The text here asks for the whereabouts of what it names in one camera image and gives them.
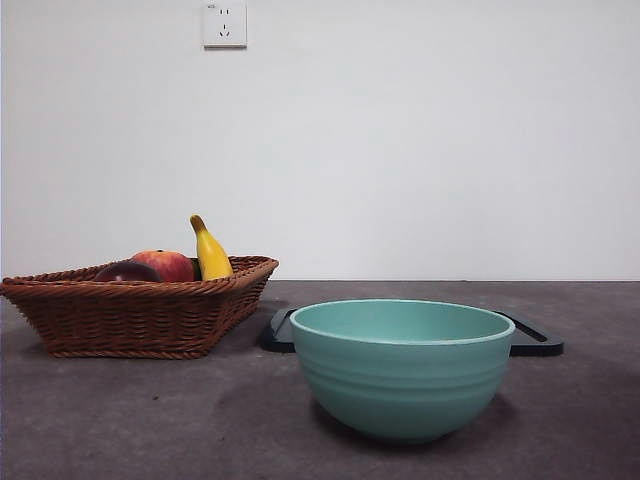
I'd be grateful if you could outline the teal bowl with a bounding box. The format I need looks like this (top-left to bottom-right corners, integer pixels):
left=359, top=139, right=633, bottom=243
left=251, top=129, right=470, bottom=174
left=288, top=298, right=517, bottom=446

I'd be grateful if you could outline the dark purple plum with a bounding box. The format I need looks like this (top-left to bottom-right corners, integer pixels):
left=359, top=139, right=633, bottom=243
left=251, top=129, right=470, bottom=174
left=93, top=260, right=162, bottom=283

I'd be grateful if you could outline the yellow banana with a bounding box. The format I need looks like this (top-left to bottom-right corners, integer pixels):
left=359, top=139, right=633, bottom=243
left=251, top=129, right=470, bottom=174
left=188, top=213, right=235, bottom=282

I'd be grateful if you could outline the red apple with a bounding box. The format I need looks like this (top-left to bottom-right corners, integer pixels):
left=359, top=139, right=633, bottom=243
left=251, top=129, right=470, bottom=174
left=130, top=248, right=196, bottom=283

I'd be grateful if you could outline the brown wicker basket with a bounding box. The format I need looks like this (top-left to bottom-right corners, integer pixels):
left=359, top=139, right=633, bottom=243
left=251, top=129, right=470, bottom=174
left=0, top=255, right=281, bottom=361

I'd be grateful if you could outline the dark rectangular tray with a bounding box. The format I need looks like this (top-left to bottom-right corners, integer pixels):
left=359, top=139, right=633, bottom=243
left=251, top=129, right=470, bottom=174
left=258, top=306, right=566, bottom=358

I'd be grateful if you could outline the white wall socket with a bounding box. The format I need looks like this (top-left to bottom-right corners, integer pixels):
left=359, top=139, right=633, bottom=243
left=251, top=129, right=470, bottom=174
left=202, top=0, right=249, bottom=50

